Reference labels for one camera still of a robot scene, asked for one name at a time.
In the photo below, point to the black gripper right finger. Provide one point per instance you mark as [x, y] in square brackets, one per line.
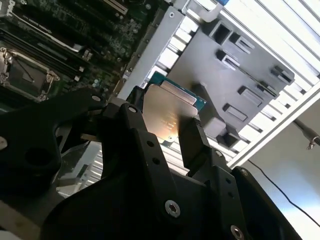
[220, 170]

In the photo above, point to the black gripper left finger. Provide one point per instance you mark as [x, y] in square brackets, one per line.
[25, 125]

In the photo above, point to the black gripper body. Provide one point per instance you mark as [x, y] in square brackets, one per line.
[112, 215]

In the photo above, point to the silver CPU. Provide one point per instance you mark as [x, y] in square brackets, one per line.
[165, 110]

